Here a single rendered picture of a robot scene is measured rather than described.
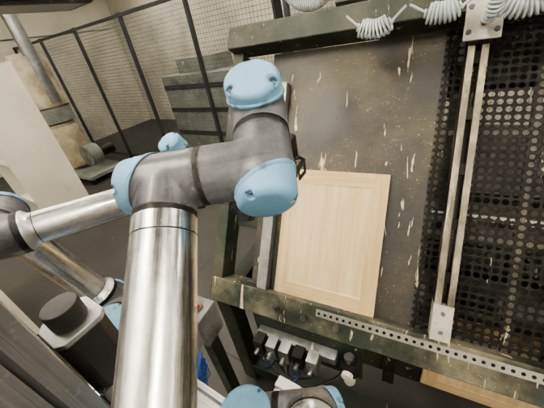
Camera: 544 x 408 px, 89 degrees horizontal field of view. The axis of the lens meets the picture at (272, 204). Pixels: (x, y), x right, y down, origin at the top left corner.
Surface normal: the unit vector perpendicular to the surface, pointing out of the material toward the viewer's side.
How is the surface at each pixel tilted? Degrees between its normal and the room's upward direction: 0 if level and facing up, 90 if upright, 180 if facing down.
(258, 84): 31
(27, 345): 90
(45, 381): 90
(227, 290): 57
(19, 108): 90
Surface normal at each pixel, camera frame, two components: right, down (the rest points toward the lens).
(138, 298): -0.18, -0.38
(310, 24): -0.44, 0.00
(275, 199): 0.10, 0.89
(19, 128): 0.84, 0.17
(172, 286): 0.60, -0.38
